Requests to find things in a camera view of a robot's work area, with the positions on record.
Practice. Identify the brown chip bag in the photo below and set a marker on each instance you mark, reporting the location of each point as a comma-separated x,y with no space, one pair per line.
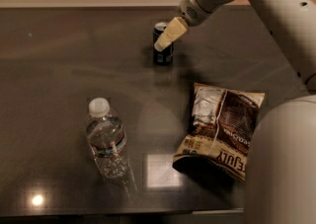
224,121

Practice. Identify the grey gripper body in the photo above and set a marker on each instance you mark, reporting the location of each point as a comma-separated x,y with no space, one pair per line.
192,11

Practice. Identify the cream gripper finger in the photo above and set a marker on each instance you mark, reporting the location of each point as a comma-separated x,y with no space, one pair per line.
175,29

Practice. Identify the clear plastic water bottle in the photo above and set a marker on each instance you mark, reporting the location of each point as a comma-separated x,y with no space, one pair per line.
106,137

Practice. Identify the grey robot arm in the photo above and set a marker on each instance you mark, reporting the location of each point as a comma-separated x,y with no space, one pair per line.
280,185

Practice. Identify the blue pepsi can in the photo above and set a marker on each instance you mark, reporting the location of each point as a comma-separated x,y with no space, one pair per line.
165,56

